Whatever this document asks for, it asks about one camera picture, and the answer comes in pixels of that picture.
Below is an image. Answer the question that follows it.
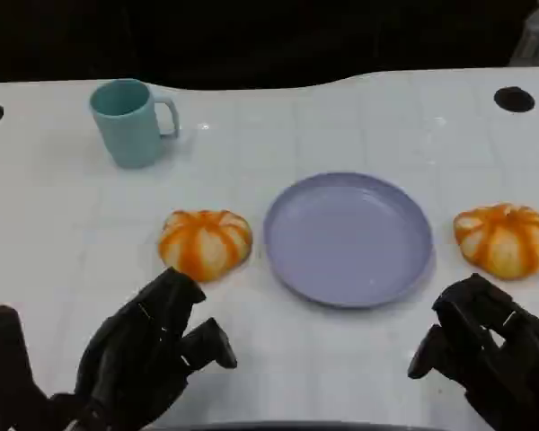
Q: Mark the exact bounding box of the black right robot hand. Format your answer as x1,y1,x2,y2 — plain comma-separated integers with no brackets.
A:
407,272,539,431

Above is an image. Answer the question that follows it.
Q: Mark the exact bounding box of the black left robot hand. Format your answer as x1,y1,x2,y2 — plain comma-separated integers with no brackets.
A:
74,267,238,431

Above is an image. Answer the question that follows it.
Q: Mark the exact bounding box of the orange white toy bread roll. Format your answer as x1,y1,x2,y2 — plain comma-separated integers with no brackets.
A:
157,208,254,284
452,203,539,282

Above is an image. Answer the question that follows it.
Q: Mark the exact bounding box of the lilac plate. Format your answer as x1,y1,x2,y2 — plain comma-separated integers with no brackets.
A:
262,172,435,310

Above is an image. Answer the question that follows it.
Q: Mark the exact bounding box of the pale green mug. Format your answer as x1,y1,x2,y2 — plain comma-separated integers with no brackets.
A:
88,78,181,171

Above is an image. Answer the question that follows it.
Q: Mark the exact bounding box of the grey metal frame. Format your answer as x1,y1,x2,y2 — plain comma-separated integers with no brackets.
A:
509,0,539,68

